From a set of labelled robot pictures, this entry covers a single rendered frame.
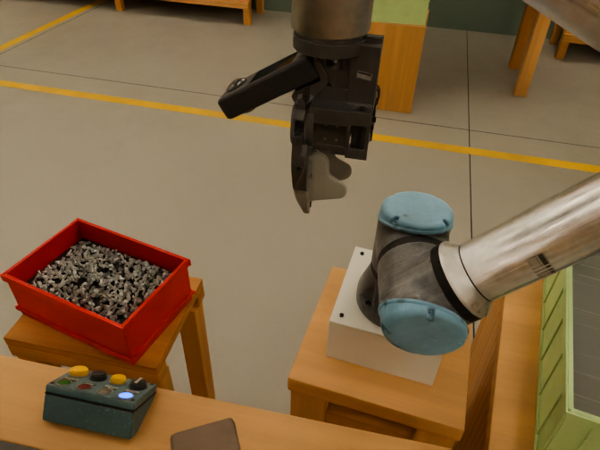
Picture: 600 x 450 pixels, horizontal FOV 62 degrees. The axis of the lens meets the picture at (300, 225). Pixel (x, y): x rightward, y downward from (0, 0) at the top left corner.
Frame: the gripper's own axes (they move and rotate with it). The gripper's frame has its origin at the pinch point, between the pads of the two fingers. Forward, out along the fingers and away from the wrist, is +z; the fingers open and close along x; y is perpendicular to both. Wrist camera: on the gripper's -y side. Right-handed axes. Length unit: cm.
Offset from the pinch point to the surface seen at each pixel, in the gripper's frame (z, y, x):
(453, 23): 123, 61, 518
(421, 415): 44.2, 22.2, 2.7
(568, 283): 33, 48, 31
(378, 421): 54, 16, 6
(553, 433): 40, 43, 2
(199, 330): 63, -29, 26
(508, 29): 123, 117, 515
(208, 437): 36.3, -10.5, -13.0
